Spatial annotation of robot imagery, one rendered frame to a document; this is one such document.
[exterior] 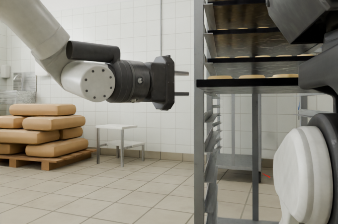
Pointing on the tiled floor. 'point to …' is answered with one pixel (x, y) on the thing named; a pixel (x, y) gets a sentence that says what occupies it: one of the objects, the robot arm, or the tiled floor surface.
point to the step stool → (118, 141)
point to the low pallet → (46, 164)
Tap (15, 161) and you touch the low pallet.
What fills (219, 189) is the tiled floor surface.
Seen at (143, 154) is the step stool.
